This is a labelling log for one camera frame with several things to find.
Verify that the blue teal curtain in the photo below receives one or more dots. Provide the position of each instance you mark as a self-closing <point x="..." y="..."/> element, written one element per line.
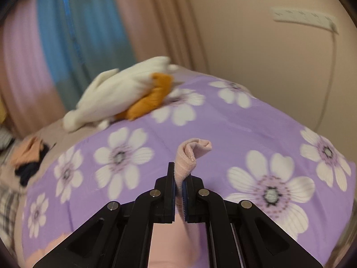
<point x="80" y="39"/>

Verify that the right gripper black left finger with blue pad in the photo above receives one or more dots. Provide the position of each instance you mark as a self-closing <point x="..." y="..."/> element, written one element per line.
<point x="118" y="235"/>

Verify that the folded peach garment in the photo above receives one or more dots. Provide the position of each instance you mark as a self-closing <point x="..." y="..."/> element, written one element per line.
<point x="28" y="151"/>

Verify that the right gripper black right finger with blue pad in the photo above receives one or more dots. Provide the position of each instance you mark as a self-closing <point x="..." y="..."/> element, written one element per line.
<point x="240" y="234"/>

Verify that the white goose plush toy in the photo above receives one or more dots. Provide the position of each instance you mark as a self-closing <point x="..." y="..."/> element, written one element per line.
<point x="114" y="91"/>

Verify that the white wall power strip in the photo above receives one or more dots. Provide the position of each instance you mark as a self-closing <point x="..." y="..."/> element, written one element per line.
<point x="305" y="17"/>

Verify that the pink curtain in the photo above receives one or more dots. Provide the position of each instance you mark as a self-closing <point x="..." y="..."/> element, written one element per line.
<point x="27" y="88"/>

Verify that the purple floral bed sheet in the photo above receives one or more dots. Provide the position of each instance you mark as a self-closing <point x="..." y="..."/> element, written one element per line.
<point x="294" y="175"/>

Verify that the pink ribbed knit sweater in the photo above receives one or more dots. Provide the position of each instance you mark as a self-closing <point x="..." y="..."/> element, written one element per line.
<point x="178" y="244"/>

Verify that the folded dark navy garment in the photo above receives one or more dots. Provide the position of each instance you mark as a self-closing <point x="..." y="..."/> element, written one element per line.
<point x="27" y="170"/>

